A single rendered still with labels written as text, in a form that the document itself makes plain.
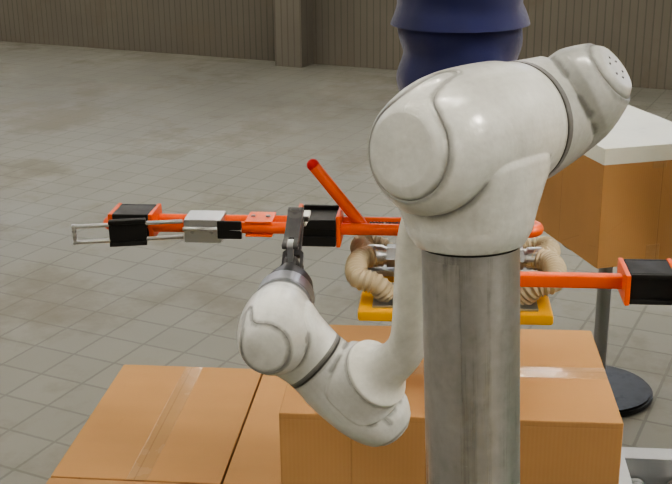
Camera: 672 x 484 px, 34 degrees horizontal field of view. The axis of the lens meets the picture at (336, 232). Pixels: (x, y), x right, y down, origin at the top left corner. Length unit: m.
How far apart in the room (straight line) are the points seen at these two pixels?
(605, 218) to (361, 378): 2.13
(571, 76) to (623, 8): 8.85
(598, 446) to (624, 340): 2.69
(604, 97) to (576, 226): 2.57
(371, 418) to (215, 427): 1.23
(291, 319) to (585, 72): 0.58
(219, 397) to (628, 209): 1.48
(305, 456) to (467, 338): 0.93
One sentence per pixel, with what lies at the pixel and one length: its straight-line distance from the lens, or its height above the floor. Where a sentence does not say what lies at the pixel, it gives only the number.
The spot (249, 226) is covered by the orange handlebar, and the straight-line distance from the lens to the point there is 2.00.
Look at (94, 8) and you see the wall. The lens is 12.51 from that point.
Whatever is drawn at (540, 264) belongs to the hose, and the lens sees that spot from 2.00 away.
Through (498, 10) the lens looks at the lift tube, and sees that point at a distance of 1.82.
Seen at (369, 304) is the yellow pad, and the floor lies 1.12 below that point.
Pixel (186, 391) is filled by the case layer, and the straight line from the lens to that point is 2.93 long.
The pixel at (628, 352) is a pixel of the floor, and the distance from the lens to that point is 4.54.
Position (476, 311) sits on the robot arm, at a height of 1.44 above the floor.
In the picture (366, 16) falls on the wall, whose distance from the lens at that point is 10.78.
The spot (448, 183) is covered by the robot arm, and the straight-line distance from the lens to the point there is 0.99.
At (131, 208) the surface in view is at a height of 1.25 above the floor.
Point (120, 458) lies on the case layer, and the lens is 2.65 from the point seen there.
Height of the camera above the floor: 1.85
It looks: 18 degrees down
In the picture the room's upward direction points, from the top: 1 degrees counter-clockwise
